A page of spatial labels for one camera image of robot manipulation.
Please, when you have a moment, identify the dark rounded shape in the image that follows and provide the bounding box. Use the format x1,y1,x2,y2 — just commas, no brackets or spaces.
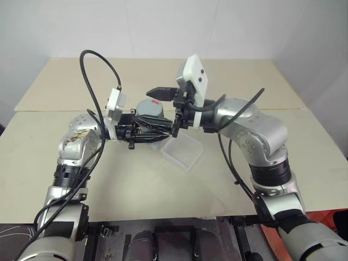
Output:
127,230,156,261
196,229,228,261

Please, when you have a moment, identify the dark fabric with white lines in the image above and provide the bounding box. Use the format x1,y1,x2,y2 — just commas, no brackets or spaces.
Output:
0,223,38,261

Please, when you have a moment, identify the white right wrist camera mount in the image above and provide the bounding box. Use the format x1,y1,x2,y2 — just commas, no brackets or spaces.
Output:
175,54,209,128

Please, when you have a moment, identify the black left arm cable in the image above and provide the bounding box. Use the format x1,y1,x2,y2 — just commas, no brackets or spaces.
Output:
33,49,122,234

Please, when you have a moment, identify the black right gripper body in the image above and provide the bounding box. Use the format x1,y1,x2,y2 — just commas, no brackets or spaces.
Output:
173,87,196,130

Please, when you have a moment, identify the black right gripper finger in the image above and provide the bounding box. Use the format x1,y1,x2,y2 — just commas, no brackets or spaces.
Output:
146,86,178,102
135,115,173,131
171,114,183,137

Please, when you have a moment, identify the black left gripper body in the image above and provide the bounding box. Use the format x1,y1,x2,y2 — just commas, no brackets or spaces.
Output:
115,108,138,150

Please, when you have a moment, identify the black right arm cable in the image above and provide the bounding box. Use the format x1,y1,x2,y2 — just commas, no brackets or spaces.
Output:
187,87,275,226

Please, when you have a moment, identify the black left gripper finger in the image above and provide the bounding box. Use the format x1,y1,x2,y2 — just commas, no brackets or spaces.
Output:
135,130,170,144

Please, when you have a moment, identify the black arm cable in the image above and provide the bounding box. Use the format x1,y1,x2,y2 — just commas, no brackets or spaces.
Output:
187,87,275,226
33,49,122,234

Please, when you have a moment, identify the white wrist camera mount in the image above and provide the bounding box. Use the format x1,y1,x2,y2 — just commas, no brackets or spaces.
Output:
175,54,209,128
104,87,128,141

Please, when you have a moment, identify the red object under table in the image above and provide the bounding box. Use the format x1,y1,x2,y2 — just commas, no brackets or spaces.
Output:
260,209,344,261

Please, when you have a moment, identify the clear plastic box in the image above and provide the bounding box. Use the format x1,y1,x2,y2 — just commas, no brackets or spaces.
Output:
160,135,204,172

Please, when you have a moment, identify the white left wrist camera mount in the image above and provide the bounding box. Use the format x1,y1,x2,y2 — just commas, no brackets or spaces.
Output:
104,87,128,141

